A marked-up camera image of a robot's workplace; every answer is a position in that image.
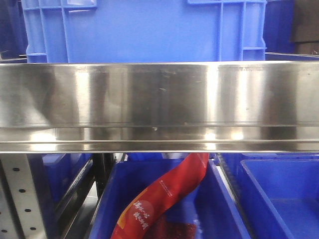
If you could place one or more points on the dark blue bin centre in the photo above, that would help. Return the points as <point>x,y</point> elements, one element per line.
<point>209,207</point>

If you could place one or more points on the dark blue bin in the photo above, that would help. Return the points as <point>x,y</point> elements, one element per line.
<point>278,193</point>
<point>209,207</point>

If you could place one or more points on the dark blue bin right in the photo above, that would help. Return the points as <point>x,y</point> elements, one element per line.
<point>278,193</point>

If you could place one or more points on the red printed snack bag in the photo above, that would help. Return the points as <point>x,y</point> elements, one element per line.
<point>153,201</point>

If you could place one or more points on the large light blue crate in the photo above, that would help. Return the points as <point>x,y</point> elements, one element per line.
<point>123,31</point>

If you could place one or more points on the perforated metal shelf upright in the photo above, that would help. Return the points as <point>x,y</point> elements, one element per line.
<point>18,175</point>

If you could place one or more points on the stainless steel shelf rail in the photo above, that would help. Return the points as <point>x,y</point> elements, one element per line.
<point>262,106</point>

